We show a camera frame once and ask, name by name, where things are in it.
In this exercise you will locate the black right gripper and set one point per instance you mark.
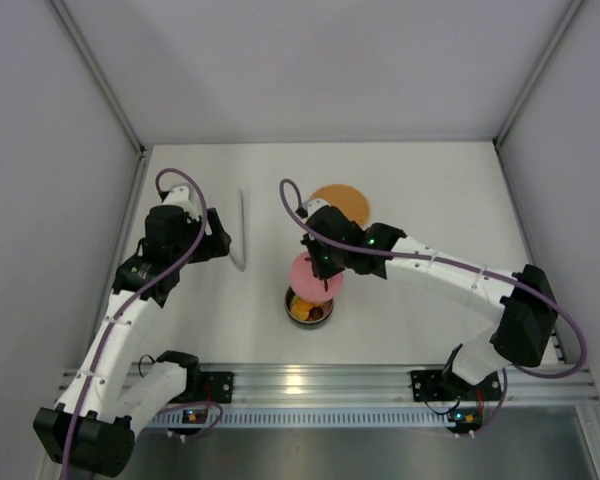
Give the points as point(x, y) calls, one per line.
point(323, 267)

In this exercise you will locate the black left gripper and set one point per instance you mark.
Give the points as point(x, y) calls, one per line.
point(214, 239)

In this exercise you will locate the stainless steel tongs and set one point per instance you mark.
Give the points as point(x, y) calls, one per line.
point(238, 253)

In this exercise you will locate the pink lunch box lid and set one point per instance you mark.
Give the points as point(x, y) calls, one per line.
point(310, 288)

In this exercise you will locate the orange round cookie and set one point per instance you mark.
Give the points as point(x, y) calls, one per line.
point(304, 305)

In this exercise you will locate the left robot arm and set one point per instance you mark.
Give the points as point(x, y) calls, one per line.
point(94, 424)

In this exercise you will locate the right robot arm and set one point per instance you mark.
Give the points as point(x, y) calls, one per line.
point(517, 304)

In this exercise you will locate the round steel lunch box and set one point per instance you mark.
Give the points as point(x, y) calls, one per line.
point(290, 299)

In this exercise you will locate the woven bamboo tray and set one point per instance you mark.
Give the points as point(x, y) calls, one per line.
point(349, 200)

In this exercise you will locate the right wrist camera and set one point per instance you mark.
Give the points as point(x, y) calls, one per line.
point(311, 206)

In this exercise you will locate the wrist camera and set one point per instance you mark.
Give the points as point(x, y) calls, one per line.
point(311, 206)
point(180, 201)

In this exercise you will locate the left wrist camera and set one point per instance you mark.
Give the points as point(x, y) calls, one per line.
point(180, 201)

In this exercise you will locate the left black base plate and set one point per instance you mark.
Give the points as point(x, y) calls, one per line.
point(214, 386)

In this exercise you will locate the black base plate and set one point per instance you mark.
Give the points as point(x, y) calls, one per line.
point(434, 385)
point(214, 386)

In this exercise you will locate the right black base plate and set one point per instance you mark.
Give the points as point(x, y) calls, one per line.
point(434, 385)

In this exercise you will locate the slotted cable duct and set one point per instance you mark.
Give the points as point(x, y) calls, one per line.
point(341, 417)

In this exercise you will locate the aluminium mounting rail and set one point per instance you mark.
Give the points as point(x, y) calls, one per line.
point(294, 385)

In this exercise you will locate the left aluminium frame post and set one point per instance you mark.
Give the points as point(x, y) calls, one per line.
point(67, 22)

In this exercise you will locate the aluminium frame post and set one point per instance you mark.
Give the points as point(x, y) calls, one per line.
point(558, 34)
point(67, 22)

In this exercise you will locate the right aluminium frame post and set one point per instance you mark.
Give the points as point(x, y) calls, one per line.
point(558, 34)

